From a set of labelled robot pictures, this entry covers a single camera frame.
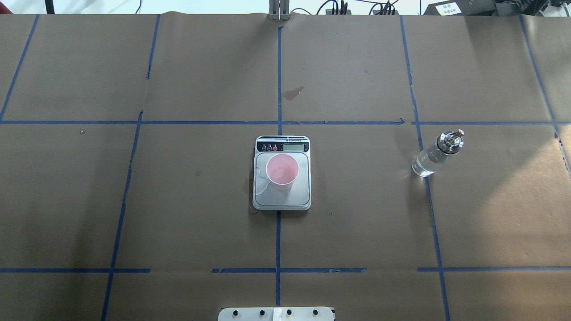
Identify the pink plastic cup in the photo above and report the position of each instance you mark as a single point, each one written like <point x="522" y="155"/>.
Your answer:
<point x="282" y="170"/>

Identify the glass sauce dispenser bottle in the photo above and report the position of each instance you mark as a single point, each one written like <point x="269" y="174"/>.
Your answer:
<point x="433" y="158"/>

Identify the digital kitchen scale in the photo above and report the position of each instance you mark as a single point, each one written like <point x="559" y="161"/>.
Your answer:
<point x="265" y="195"/>

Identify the aluminium frame post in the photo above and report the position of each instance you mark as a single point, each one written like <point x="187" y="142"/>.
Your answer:
<point x="279" y="10"/>

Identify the white pedestal column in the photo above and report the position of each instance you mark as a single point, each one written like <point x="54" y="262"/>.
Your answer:
<point x="310" y="313"/>

